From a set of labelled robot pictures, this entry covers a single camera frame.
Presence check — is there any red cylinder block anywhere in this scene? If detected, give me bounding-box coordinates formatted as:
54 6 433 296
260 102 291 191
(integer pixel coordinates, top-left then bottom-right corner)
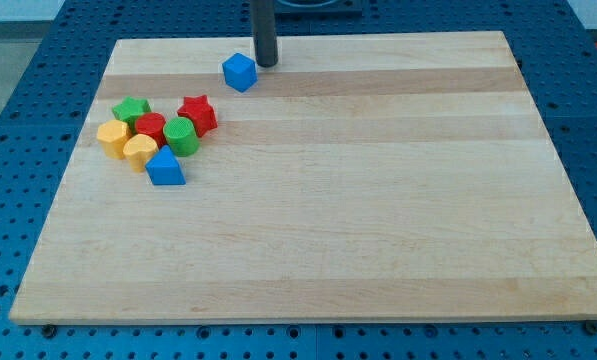
134 112 166 148

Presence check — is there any yellow hexagon block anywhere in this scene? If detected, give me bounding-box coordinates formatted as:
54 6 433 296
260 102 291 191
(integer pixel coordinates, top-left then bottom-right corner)
96 120 132 160

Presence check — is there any red star block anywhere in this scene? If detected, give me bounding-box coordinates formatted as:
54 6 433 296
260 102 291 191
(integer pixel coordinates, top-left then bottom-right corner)
177 95 218 138

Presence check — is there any green cylinder block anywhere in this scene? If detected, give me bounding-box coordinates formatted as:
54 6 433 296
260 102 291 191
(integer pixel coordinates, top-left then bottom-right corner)
163 117 200 157

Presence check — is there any blue cube block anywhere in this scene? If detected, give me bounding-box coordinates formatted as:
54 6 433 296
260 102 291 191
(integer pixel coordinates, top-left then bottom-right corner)
222 53 258 92

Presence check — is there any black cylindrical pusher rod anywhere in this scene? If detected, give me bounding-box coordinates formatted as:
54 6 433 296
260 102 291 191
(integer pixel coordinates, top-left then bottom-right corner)
250 0 278 68

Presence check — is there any light wooden board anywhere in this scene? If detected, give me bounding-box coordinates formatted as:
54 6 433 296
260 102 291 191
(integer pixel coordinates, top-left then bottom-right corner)
9 31 597 326

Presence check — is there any green star block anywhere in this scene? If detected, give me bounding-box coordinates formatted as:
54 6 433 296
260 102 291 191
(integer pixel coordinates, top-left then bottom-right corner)
112 97 151 133

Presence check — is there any blue triangle block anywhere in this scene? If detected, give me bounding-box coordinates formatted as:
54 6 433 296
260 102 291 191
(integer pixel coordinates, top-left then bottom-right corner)
145 145 186 186

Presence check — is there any yellow heart block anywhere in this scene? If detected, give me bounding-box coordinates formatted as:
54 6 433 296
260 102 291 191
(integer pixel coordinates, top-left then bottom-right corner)
123 134 159 173

